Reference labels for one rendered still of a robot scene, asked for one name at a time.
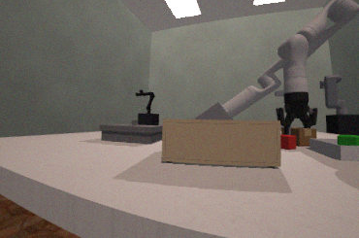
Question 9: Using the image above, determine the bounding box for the green block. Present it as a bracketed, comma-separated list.
[338, 135, 359, 146]

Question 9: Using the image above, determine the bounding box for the red block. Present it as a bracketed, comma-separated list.
[280, 135, 296, 150]

